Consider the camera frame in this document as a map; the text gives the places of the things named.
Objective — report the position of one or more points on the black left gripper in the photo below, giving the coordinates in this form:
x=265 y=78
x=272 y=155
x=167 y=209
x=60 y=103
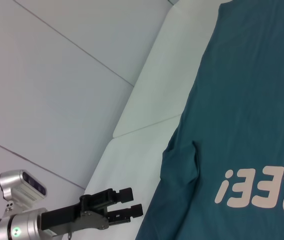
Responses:
x=64 y=217

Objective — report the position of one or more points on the blue t-shirt with pink print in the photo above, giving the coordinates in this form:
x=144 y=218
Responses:
x=244 y=100

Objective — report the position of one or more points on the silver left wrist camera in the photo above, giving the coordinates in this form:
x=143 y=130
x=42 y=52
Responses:
x=17 y=182

